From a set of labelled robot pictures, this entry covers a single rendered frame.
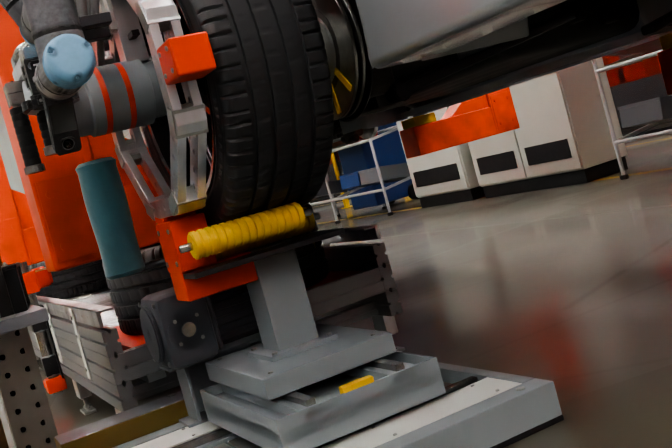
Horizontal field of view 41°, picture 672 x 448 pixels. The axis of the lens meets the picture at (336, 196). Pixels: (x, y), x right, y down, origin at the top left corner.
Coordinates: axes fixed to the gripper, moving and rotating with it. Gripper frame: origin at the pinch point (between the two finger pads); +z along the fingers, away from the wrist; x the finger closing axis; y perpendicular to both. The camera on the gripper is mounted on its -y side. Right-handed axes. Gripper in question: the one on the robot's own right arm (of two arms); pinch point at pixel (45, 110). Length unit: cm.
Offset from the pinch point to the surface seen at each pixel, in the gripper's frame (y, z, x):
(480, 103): -11, 248, -271
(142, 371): -62, 64, -17
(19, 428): -66, 68, 15
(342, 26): 4, -3, -63
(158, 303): -44, 34, -18
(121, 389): -65, 64, -10
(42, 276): -35, 179, -13
